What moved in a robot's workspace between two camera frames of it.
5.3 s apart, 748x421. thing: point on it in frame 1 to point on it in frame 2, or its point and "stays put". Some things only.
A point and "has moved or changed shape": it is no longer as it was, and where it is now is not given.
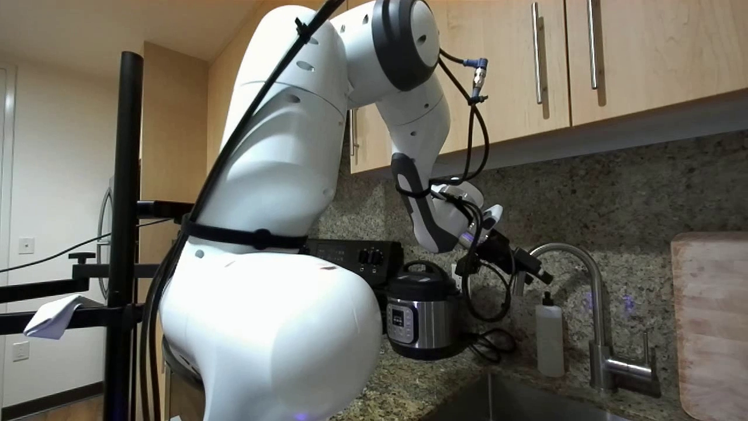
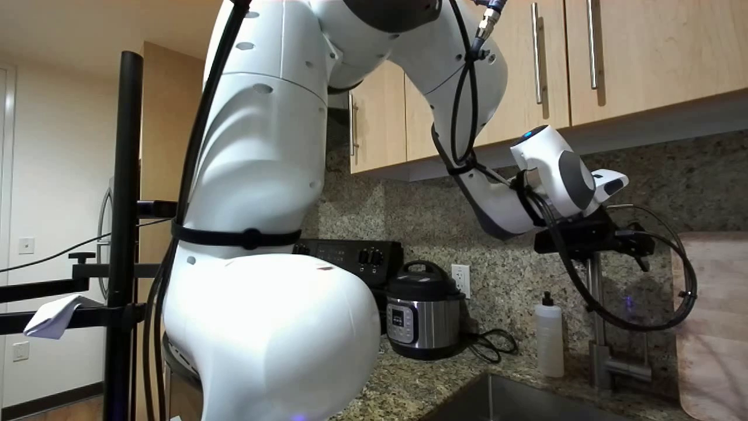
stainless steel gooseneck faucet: (606, 374) has moved or changed shape
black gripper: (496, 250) to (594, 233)
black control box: (376, 261) stays put
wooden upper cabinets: (522, 69) stays put
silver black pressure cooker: (426, 313) stays put
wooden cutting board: (712, 300) stays put
